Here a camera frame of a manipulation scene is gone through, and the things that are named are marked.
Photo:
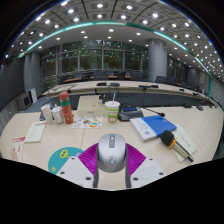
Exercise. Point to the dark conference phone device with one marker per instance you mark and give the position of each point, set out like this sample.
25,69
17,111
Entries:
130,113

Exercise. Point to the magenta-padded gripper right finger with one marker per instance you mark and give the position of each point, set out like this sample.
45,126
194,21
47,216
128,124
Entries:
148,171

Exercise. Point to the colourful sticker sheet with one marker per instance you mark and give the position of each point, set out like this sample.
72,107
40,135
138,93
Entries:
87,122

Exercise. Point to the red bottle with green band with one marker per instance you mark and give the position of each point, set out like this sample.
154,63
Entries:
66,110

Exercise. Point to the black foam-headed microphone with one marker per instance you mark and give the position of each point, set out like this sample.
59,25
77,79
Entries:
167,137

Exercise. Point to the white lidded jar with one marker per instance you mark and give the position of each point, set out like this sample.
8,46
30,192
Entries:
57,115

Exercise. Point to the red and white leaflet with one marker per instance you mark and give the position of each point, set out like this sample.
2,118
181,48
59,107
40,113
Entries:
18,148

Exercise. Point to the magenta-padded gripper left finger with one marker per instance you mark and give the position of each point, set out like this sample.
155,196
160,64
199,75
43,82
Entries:
75,170

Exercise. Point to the round teal printed mouse pad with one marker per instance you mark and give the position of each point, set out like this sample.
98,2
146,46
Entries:
61,156

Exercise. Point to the row of dark office chairs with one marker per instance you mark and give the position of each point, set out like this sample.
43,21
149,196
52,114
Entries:
160,79

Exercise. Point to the white paper cup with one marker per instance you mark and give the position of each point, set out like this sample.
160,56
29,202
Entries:
47,114

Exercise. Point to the white paper leaflet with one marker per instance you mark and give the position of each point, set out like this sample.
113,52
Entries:
35,131

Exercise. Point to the green printed cup with straw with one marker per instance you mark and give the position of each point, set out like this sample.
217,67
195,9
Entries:
112,111

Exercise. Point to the blue and white book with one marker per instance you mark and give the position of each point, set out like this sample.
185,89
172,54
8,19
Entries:
151,127

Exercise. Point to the long curved conference desk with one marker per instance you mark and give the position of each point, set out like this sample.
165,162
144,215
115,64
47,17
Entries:
133,88

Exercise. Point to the beige cardboard box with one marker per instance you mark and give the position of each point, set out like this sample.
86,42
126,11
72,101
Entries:
90,106

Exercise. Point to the cream notepad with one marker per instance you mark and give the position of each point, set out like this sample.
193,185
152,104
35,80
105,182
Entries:
189,141

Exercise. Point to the black gooseneck microphone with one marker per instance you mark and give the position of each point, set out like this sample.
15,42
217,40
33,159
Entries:
156,113

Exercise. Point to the group of ceiling lights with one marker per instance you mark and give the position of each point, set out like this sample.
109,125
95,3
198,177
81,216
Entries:
100,6

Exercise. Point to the silver grey computer mouse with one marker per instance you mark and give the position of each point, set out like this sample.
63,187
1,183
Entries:
111,154

